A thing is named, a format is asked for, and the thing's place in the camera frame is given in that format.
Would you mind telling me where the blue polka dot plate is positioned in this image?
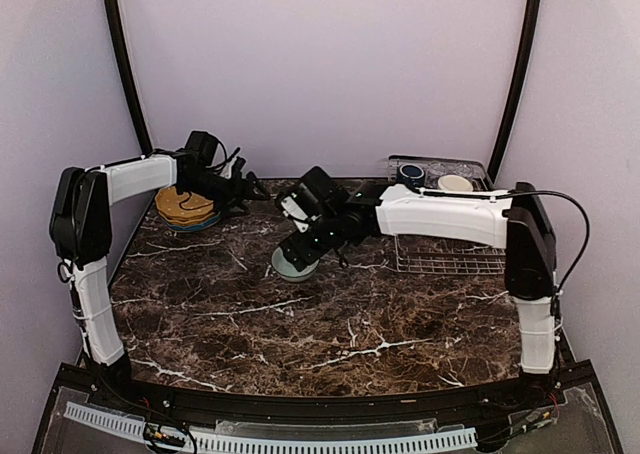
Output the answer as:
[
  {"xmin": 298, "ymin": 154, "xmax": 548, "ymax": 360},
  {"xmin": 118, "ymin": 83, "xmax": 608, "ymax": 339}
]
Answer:
[{"xmin": 162, "ymin": 214, "xmax": 221, "ymax": 232}]

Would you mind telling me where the wire dish rack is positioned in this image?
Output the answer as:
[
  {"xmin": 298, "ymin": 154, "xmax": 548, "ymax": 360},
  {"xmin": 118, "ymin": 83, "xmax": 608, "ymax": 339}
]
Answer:
[{"xmin": 387, "ymin": 155, "xmax": 505, "ymax": 276}]

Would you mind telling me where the clear drinking glass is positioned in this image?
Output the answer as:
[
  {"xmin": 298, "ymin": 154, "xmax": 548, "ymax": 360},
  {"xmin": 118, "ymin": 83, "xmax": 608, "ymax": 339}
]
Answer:
[{"xmin": 427, "ymin": 161, "xmax": 474, "ymax": 179}]

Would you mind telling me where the pale green bowl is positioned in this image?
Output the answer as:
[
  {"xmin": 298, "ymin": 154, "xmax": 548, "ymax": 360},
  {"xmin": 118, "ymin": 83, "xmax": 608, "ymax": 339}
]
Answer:
[{"xmin": 271, "ymin": 249, "xmax": 319, "ymax": 283}]

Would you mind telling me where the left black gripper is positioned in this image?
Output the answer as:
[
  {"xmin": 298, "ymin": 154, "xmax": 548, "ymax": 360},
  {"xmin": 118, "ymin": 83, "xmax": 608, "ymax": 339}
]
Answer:
[{"xmin": 181, "ymin": 168, "xmax": 272, "ymax": 218}]

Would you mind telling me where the right black frame post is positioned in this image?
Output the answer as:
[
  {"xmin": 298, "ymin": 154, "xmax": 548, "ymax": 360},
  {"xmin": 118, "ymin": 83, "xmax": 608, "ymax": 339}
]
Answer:
[{"xmin": 487, "ymin": 0, "xmax": 541, "ymax": 181}]

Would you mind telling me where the left black frame post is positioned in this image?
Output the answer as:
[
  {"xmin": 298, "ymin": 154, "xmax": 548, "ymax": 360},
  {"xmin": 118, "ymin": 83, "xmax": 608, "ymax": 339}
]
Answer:
[{"xmin": 103, "ymin": 0, "xmax": 153, "ymax": 154}]

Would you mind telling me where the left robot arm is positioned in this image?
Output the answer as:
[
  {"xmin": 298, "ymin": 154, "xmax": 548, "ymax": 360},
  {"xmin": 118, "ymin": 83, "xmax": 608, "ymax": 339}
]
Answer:
[{"xmin": 49, "ymin": 148, "xmax": 270, "ymax": 410}]

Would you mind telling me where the cream ribbed mug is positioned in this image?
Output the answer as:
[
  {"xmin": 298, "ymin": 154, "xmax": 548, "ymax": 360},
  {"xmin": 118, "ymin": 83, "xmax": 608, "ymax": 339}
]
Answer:
[{"xmin": 437, "ymin": 174, "xmax": 474, "ymax": 192}]

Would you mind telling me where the dark blue mug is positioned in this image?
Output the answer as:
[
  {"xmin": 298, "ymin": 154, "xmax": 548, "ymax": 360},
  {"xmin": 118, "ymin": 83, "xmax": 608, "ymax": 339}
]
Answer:
[{"xmin": 396, "ymin": 163, "xmax": 426, "ymax": 188}]

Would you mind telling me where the black front rail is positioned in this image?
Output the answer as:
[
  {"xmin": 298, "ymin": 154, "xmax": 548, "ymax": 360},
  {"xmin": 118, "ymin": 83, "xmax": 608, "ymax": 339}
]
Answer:
[{"xmin": 89, "ymin": 380, "xmax": 562, "ymax": 425}]

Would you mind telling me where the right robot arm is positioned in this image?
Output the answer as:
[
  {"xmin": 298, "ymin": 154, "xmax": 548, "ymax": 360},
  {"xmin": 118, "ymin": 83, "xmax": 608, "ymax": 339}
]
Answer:
[{"xmin": 275, "ymin": 180, "xmax": 558, "ymax": 408}]

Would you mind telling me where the yellow polka dot plate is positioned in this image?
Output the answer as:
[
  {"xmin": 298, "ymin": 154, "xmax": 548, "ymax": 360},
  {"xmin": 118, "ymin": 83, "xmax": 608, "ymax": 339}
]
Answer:
[
  {"xmin": 155, "ymin": 187, "xmax": 214, "ymax": 216},
  {"xmin": 159, "ymin": 211, "xmax": 220, "ymax": 227}
]

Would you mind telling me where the black frame post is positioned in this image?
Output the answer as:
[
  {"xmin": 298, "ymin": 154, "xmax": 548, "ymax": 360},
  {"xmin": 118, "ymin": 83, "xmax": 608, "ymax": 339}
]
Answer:
[
  {"xmin": 103, "ymin": 0, "xmax": 153, "ymax": 154},
  {"xmin": 487, "ymin": 0, "xmax": 541, "ymax": 181}
]

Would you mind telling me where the white slotted cable duct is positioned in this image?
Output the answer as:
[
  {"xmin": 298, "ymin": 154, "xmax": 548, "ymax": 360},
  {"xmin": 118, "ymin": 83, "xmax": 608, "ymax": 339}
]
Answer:
[{"xmin": 64, "ymin": 401, "xmax": 477, "ymax": 453}]

